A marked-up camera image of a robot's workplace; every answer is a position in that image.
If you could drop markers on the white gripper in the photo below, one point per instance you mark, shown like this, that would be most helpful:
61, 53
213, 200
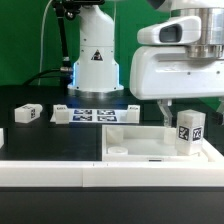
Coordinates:
165, 73

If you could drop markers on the white square tabletop part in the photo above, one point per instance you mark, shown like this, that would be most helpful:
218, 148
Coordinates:
123, 143

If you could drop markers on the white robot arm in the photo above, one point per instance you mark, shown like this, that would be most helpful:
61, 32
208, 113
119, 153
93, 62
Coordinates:
96, 71

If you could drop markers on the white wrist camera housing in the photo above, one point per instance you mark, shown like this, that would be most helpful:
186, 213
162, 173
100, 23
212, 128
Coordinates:
182, 30

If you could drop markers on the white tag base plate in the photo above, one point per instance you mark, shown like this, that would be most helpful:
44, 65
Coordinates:
64, 115

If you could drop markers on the white U-shaped obstacle wall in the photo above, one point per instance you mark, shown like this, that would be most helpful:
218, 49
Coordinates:
64, 157

